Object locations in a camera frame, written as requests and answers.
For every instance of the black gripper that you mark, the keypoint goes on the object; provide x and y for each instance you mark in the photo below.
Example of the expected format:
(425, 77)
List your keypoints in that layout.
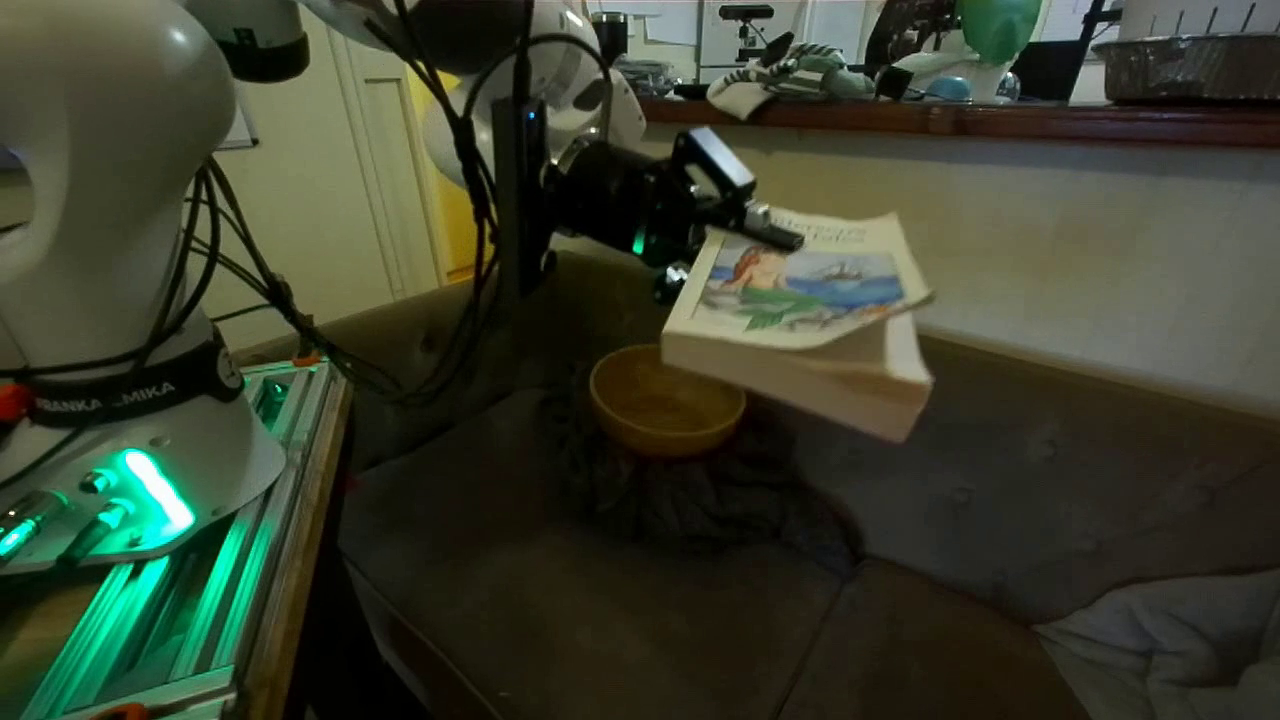
(614, 202)

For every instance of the fairy tales paperback book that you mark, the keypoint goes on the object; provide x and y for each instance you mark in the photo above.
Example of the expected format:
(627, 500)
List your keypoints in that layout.
(800, 287)

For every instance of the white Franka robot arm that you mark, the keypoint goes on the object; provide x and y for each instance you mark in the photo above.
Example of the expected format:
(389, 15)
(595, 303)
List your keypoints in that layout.
(92, 163)

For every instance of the dark grey knitted blanket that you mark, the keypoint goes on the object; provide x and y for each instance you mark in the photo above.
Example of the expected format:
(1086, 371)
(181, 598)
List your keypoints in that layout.
(692, 515)

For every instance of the white folded cloth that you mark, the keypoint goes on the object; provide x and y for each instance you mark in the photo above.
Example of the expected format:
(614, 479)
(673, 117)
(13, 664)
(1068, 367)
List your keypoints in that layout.
(747, 96)

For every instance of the green striped towel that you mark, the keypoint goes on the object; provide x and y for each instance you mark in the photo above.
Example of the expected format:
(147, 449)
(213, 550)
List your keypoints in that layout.
(822, 73)

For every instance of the yellow door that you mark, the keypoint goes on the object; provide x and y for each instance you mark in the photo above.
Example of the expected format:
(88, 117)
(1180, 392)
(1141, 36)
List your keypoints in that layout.
(452, 225)

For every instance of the black pouch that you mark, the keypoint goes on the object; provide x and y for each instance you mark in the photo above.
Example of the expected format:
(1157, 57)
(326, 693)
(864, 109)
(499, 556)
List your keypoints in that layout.
(914, 34)

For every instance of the green round balloon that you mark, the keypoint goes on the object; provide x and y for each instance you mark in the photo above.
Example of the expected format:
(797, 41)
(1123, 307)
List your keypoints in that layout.
(999, 26)

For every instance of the dark wooden counter top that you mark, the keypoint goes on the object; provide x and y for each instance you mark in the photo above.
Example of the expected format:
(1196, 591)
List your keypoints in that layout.
(1065, 126)

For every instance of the black container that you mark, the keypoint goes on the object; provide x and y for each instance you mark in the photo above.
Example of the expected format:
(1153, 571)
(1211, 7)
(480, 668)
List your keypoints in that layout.
(1052, 73)

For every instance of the grey-brown tufted sofa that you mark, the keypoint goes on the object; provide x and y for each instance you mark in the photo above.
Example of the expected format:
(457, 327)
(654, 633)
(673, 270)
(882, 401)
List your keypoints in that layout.
(535, 624)

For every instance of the light grey crumpled cloth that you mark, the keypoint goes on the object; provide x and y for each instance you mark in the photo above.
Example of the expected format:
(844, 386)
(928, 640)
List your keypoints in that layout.
(1172, 640)

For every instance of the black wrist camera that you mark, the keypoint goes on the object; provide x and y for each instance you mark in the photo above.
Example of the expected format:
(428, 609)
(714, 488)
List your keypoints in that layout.
(714, 163)

